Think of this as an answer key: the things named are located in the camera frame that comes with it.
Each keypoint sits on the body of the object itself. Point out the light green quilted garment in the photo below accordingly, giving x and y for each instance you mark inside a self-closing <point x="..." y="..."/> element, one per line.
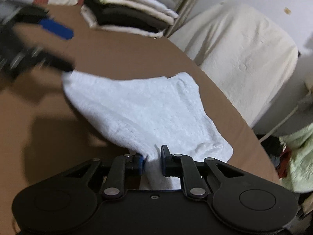
<point x="299" y="170"/>

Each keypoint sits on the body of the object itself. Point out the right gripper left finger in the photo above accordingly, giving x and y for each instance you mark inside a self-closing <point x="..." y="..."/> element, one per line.
<point x="134" y="164"/>

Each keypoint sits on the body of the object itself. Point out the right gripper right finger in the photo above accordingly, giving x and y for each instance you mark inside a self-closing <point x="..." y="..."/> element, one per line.
<point x="170" y="164"/>

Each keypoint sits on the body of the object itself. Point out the cream covered chair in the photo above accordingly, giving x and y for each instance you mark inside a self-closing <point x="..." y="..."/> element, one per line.
<point x="246" y="55"/>

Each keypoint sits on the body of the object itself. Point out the stack of folded clothes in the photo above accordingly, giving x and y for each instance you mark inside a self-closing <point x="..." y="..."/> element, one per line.
<point x="149" y="18"/>

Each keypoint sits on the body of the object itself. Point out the red garment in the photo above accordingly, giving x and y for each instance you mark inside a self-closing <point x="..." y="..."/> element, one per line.
<point x="284" y="163"/>

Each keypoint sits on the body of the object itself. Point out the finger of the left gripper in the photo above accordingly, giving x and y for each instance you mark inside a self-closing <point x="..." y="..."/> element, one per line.
<point x="48" y="59"/>
<point x="56" y="28"/>

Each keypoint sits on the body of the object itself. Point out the white towel cloth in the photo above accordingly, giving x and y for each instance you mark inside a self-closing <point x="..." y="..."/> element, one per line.
<point x="144" y="114"/>

